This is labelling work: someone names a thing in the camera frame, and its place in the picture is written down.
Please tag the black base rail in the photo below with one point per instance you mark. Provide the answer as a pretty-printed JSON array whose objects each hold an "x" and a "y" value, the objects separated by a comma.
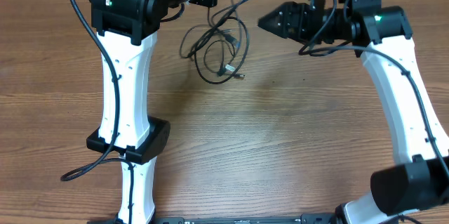
[{"x": 245, "y": 219}]

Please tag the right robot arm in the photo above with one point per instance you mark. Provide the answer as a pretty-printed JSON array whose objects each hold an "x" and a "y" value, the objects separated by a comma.
[{"x": 383, "y": 39}]

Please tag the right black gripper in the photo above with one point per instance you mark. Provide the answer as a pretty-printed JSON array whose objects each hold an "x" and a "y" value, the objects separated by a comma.
[{"x": 290, "y": 23}]

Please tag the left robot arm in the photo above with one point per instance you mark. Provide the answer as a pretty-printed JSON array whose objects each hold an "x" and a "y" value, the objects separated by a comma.
[{"x": 127, "y": 29}]

